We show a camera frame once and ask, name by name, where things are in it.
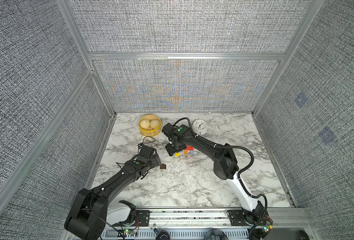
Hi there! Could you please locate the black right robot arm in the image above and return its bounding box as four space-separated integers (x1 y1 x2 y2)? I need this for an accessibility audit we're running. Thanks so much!
162 118 268 225

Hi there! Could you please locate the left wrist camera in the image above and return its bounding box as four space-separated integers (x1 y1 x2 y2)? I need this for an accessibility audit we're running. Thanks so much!
138 144 157 159

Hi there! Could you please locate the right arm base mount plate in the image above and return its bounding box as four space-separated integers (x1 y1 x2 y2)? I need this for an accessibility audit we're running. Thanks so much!
226 209 273 228

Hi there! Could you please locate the left cream steamed bun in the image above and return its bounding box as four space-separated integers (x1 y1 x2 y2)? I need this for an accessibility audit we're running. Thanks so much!
140 119 150 130

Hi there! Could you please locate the right cream steamed bun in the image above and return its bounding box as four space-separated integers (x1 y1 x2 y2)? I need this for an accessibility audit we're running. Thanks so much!
150 119 160 130

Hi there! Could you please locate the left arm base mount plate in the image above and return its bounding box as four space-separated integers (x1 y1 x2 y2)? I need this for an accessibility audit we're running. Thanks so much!
124 210 151 227

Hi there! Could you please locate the cream steamed bun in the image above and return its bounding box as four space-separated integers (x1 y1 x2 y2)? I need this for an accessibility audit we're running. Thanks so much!
150 119 160 130
140 119 150 130

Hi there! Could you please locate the yellow rimmed wooden steamer basket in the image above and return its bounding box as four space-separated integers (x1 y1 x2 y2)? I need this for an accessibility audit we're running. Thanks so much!
139 115 162 137

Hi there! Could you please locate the white round alarm clock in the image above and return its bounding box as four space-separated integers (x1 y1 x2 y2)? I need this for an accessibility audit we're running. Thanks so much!
192 119 207 135

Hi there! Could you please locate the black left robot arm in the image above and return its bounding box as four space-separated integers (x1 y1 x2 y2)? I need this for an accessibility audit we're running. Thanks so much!
64 145 161 240

